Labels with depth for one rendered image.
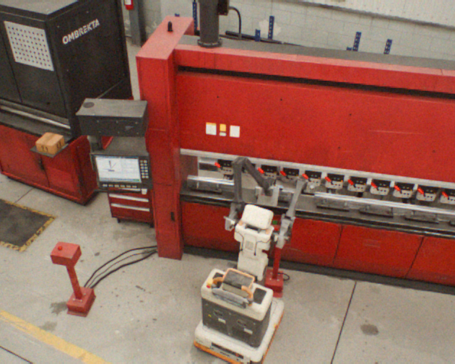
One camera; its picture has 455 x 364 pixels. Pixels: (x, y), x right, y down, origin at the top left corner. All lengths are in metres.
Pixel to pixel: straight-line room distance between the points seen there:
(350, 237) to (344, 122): 1.22
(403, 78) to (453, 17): 4.16
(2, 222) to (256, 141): 3.21
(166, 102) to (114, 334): 2.18
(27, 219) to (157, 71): 2.84
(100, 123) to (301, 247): 2.30
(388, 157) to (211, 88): 1.59
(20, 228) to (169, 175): 2.17
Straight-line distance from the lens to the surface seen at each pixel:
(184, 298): 4.73
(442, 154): 4.17
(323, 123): 3.91
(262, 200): 4.22
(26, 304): 5.03
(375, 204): 4.47
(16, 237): 5.67
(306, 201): 4.46
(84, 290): 4.80
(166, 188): 4.33
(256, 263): 3.88
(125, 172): 3.91
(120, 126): 3.67
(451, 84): 3.82
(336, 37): 8.15
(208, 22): 3.71
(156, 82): 3.73
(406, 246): 4.70
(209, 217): 4.59
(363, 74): 3.69
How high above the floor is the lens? 3.83
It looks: 40 degrees down
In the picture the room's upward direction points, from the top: 1 degrees clockwise
